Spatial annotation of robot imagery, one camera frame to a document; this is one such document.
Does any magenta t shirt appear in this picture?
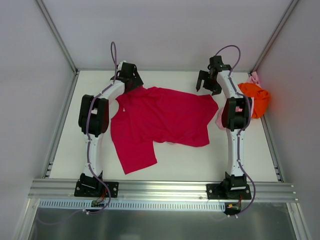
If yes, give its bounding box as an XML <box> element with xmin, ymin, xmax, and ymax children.
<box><xmin>110</xmin><ymin>87</ymin><xmax>219</xmax><ymax>175</ymax></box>

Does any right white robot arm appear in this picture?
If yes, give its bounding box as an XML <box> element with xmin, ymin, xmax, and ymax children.
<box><xmin>196</xmin><ymin>55</ymin><xmax>252</xmax><ymax>200</ymax></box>

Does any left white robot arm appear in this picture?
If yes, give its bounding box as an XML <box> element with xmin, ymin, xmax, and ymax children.
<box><xmin>74</xmin><ymin>61</ymin><xmax>144</xmax><ymax>197</ymax></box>

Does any pink t shirt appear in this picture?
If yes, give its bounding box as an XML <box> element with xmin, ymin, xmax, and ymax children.
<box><xmin>214</xmin><ymin>71</ymin><xmax>261</xmax><ymax>131</ymax></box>

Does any orange t shirt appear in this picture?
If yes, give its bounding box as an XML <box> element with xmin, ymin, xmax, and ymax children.
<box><xmin>238</xmin><ymin>82</ymin><xmax>271</xmax><ymax>119</ymax></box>

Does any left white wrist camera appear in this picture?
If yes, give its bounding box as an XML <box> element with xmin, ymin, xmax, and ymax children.
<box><xmin>117</xmin><ymin>60</ymin><xmax>127</xmax><ymax>71</ymax></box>

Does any right aluminium frame post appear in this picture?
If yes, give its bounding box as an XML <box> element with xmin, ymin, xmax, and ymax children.
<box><xmin>249</xmin><ymin>0</ymin><xmax>300</xmax><ymax>73</ymax></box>

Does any aluminium frame post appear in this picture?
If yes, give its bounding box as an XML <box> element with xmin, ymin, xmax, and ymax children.
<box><xmin>249</xmin><ymin>0</ymin><xmax>300</xmax><ymax>73</ymax></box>
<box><xmin>34</xmin><ymin>0</ymin><xmax>80</xmax><ymax>76</ymax></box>

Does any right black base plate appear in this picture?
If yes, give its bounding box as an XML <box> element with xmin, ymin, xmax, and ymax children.
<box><xmin>205</xmin><ymin>183</ymin><xmax>252</xmax><ymax>200</ymax></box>

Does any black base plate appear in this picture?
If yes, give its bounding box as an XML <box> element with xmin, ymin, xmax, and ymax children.
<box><xmin>73</xmin><ymin>180</ymin><xmax>119</xmax><ymax>198</ymax></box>
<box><xmin>205</xmin><ymin>183</ymin><xmax>252</xmax><ymax>200</ymax></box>

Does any left aluminium frame post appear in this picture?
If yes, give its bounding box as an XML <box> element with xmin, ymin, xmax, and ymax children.
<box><xmin>34</xmin><ymin>0</ymin><xmax>80</xmax><ymax>76</ymax></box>

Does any aluminium mounting rail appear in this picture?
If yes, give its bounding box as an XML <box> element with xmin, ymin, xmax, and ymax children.
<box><xmin>27</xmin><ymin>178</ymin><xmax>299</xmax><ymax>203</ymax></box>

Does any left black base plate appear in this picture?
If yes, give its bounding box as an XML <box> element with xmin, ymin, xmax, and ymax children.
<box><xmin>73</xmin><ymin>180</ymin><xmax>119</xmax><ymax>198</ymax></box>

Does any slotted cable duct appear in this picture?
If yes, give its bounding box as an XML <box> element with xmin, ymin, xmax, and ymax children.
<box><xmin>38</xmin><ymin>199</ymin><xmax>226</xmax><ymax>212</ymax></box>

